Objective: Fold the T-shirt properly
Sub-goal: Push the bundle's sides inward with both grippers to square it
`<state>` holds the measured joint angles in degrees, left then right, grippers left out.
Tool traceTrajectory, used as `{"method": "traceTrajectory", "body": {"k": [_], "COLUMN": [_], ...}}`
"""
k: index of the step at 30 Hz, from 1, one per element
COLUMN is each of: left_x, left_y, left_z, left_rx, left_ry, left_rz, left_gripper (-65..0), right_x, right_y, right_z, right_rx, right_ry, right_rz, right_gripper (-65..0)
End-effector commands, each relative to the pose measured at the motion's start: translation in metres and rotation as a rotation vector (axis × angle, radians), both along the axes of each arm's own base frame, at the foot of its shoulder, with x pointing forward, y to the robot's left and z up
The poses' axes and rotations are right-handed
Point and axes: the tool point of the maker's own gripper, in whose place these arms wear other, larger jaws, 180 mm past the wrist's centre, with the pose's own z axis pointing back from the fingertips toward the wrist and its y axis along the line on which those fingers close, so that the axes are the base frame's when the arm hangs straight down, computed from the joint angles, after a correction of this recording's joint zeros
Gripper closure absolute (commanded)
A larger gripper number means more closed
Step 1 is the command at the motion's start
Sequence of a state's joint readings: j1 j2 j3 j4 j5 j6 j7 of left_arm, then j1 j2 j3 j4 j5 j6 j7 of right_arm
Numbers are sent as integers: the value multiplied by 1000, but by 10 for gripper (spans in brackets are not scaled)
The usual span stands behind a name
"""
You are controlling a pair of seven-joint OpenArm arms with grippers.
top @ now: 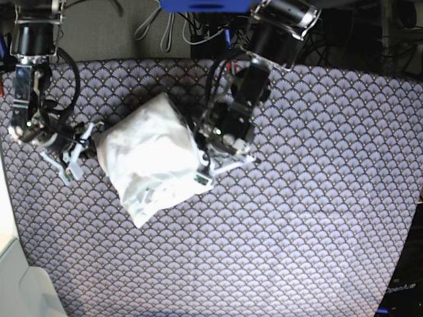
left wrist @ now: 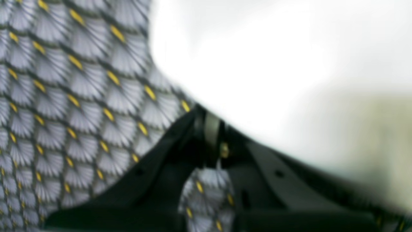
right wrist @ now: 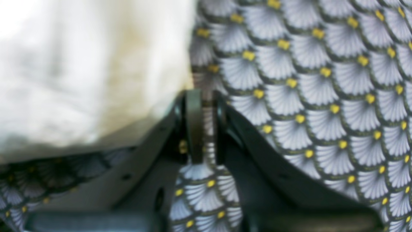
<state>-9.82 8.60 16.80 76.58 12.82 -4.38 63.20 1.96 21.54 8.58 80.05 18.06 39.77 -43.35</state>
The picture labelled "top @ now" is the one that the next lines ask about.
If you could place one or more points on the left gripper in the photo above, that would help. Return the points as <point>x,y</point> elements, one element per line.
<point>217,156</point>

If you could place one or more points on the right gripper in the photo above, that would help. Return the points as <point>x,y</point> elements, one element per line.
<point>63,152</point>

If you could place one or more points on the white T-shirt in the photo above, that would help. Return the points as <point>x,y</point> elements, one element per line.
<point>151,159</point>

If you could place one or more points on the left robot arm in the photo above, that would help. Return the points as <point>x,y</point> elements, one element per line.
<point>239,81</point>

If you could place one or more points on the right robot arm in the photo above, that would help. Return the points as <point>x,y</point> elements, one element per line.
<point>35,118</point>

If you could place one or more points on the blue box overhead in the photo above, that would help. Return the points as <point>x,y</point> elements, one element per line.
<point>207,6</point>

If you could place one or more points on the white plastic bin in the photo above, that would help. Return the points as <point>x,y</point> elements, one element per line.
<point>26,290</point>

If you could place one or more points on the fan-patterned table cloth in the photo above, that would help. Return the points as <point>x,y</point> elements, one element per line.
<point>314,228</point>

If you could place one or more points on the black device at right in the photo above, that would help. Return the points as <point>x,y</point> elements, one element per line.
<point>403,296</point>

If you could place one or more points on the blue clamp handle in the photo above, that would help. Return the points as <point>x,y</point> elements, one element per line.
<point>227,38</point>

